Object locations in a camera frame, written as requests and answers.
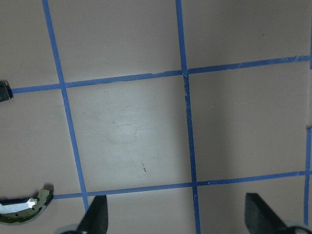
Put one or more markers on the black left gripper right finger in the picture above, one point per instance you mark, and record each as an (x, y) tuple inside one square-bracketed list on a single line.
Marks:
[(260, 218)]

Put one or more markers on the olive brake shoe part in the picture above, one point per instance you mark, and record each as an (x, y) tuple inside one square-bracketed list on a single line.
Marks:
[(22, 210)]

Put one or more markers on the black rectangular plastic part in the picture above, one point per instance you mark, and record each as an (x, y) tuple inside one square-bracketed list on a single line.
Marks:
[(5, 92)]

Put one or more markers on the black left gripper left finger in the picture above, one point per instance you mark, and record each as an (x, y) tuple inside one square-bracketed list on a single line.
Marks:
[(95, 221)]

